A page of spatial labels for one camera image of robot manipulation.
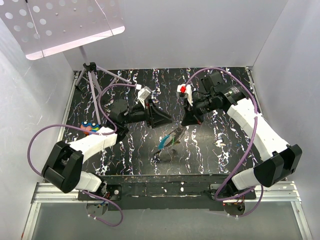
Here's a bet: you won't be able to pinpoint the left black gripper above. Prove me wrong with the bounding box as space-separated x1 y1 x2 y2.
122 98 173 128

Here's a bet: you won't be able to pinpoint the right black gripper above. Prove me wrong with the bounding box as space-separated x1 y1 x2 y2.
180 94 217 127

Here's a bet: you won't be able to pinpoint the silver key with green tag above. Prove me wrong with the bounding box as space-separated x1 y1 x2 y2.
215 138 226 148

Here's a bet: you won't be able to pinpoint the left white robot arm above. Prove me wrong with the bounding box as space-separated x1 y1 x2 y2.
41 99 172 200

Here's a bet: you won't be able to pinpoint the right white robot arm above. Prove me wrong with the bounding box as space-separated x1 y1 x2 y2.
176 67 303 201

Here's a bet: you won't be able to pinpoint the colourful toy blocks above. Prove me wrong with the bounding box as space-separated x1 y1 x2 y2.
80 121 101 136

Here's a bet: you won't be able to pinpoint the perforated music stand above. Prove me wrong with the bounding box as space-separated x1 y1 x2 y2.
0 0 125 124

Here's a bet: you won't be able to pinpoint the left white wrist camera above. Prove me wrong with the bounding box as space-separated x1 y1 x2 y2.
135 84 152 109

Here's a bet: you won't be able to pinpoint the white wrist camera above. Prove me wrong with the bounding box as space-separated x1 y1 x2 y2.
176 84 193 106
135 84 152 109

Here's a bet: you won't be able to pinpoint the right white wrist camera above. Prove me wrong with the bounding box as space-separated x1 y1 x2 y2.
176 84 193 106

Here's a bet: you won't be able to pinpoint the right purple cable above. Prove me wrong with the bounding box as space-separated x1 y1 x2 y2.
186 67 265 218

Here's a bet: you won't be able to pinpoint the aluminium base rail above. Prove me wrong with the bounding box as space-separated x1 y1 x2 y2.
21 71 313 240

